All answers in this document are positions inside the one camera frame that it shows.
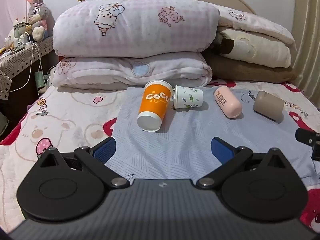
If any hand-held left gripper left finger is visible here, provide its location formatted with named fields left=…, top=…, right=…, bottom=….
left=37, top=137, right=130, bottom=188

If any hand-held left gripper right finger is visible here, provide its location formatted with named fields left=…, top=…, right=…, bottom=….
left=197, top=137, right=290, bottom=188

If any taupe plastic cup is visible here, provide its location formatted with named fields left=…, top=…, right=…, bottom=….
left=253, top=90, right=285, bottom=123

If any pink plastic cup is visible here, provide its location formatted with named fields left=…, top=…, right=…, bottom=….
left=214, top=85, right=243, bottom=119

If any white leaf-print paper cup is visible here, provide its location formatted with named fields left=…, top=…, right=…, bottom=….
left=172, top=85, right=204, bottom=110

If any orange paper cup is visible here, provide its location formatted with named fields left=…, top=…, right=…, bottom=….
left=137, top=79, right=173, bottom=132

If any light blue patterned cloth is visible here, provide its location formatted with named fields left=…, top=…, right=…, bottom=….
left=105, top=86, right=320, bottom=182

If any white heart-print folded quilt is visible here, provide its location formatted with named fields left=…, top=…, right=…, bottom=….
left=51, top=54, right=213, bottom=91

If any brown folded blanket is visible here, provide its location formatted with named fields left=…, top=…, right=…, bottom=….
left=204, top=50, right=298, bottom=83

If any cream folded blanket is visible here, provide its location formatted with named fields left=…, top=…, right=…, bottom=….
left=217, top=27, right=293, bottom=68

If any pale green container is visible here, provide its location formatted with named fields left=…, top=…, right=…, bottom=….
left=34, top=71, right=47, bottom=93

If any pink checked folded quilt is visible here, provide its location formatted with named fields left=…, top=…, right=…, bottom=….
left=52, top=0, right=220, bottom=58

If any nightstand with patterned cover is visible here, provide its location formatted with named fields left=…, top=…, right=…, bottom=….
left=0, top=36, right=55, bottom=102

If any white desk appliance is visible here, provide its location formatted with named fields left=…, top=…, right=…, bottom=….
left=12, top=20, right=33, bottom=48

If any grey plush rabbit toy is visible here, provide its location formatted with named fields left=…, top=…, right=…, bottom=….
left=26, top=0, right=51, bottom=42

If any white charging cable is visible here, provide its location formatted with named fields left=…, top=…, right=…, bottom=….
left=25, top=41, right=43, bottom=94

